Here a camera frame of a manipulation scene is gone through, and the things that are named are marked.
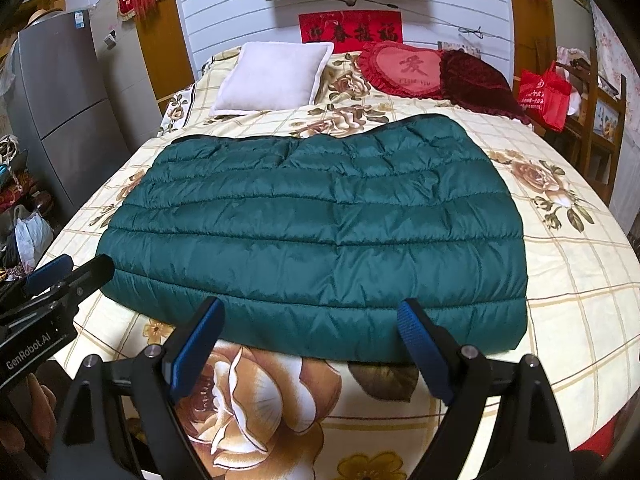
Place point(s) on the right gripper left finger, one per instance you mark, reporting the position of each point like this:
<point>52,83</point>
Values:
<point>163,375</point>

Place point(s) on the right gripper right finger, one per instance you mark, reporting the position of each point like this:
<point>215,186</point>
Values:
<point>459,376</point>

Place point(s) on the dark green down jacket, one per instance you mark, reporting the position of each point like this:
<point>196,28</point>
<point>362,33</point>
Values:
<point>312,244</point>

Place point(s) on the person's left hand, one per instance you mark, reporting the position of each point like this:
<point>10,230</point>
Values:
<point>41,418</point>

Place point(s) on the white plastic bag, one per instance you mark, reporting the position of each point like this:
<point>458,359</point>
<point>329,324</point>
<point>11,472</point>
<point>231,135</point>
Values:
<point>33,236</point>

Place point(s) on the grey refrigerator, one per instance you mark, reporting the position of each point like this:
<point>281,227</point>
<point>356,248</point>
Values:
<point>60,112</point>

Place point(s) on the wooden chair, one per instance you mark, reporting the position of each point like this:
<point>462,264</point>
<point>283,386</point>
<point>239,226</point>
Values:
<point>596,135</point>

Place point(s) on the red shopping bag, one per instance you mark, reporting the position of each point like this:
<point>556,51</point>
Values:
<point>545,98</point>

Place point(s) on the dark red velvet cushion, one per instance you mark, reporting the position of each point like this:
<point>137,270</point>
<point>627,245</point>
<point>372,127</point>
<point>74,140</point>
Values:
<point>471,83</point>

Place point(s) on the red heart-shaped cushion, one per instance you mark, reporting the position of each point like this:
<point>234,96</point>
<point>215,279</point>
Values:
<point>401,70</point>

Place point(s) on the white square pillow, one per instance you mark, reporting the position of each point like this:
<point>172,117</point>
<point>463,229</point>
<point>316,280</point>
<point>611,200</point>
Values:
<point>273,76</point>

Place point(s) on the red banner with characters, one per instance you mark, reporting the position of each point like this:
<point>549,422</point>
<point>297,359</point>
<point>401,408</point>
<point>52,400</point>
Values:
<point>350,30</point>

